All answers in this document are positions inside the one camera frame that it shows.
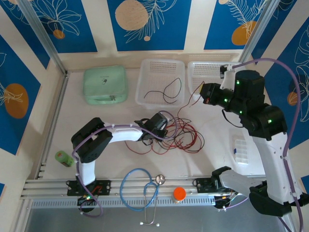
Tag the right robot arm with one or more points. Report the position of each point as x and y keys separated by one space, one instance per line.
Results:
x=270 y=149

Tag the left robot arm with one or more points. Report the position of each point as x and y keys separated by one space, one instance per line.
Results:
x=125 y=135

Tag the white perforated plastic basket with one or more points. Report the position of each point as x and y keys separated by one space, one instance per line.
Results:
x=160 y=70
x=205 y=70

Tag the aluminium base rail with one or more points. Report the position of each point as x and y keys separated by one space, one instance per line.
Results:
x=48 y=186

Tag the aluminium side rail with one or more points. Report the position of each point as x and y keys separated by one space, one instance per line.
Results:
x=58 y=106

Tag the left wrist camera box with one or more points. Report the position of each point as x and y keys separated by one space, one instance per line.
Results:
x=159 y=122

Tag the mint green zipper pouch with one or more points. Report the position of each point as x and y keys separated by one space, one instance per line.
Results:
x=105 y=83

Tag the green bottle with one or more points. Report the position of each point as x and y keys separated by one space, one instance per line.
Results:
x=63 y=158

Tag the blue stethoscope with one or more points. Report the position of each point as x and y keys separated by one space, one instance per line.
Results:
x=160 y=179

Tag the clear plastic organizer box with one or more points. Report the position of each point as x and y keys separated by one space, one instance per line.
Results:
x=241 y=152

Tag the orange cap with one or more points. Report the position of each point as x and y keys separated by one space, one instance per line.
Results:
x=179 y=192

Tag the aluminium frame post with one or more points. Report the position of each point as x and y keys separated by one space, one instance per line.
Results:
x=259 y=24
x=51 y=52

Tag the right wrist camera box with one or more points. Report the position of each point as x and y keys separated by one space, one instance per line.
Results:
x=228 y=77

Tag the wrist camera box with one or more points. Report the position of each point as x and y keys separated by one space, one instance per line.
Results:
x=228 y=77
x=159 y=122

